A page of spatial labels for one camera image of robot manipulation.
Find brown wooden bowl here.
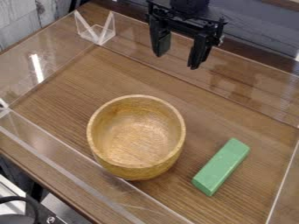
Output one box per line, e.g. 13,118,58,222
86,94,187,181

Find black cable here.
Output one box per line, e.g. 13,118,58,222
0,195,44,224

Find green rectangular block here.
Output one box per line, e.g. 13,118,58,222
191,138,249,196

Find clear acrylic tray wall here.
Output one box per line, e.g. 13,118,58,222
0,109,192,224

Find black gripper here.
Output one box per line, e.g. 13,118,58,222
145,0,228,70

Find clear acrylic corner bracket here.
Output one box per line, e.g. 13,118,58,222
73,10,116,46

